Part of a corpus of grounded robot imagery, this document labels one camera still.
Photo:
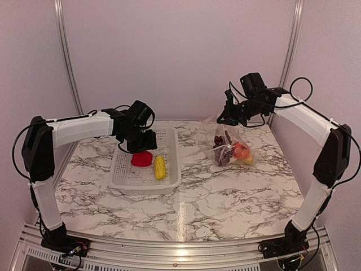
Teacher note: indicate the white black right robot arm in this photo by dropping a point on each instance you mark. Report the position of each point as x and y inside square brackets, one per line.
[332, 139]

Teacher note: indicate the red toy bell pepper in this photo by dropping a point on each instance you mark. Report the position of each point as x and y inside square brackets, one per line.
[142, 159]

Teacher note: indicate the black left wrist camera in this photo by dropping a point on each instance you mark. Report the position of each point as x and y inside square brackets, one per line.
[142, 113]

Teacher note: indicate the clear zip top bag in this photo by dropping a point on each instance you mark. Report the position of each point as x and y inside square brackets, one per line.
[206, 132]

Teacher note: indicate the aluminium right frame post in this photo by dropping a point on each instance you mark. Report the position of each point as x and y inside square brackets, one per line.
[293, 41]

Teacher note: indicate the aluminium left frame post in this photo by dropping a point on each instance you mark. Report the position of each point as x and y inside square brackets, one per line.
[60, 20]

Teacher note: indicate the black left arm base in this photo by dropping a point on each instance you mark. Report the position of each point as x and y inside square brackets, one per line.
[59, 240]

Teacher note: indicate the purple toy grape bunch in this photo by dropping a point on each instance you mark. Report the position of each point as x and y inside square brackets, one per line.
[222, 149]

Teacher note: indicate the aluminium frame post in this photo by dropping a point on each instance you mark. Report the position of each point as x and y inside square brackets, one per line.
[60, 20]
[293, 41]

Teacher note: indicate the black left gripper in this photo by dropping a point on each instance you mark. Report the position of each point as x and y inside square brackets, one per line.
[150, 143]

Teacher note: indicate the yellow toy corn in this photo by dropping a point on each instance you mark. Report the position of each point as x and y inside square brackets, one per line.
[160, 168]
[248, 160]

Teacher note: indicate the aluminium front frame rail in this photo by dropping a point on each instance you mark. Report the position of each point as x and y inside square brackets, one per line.
[107, 253]

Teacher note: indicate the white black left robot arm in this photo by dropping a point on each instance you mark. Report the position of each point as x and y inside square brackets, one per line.
[131, 126]

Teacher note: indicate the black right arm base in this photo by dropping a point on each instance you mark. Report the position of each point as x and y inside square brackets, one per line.
[293, 241]

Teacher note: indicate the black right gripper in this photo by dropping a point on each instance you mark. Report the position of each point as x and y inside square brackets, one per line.
[228, 113]

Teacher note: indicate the white perforated plastic basket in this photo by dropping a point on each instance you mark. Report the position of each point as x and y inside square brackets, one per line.
[133, 180]

